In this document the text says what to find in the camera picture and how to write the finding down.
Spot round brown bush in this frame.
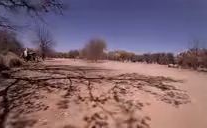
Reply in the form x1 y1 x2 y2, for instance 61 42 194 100
80 38 108 63

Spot bare thin tree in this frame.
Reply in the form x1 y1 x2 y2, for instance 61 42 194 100
33 25 56 61

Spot row of dry bushes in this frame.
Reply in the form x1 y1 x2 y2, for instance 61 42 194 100
107 47 207 72

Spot dry grass mound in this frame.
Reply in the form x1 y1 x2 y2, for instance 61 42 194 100
0 49 26 72

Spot bare overhanging tree branches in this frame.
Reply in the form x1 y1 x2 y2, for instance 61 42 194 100
0 0 66 31

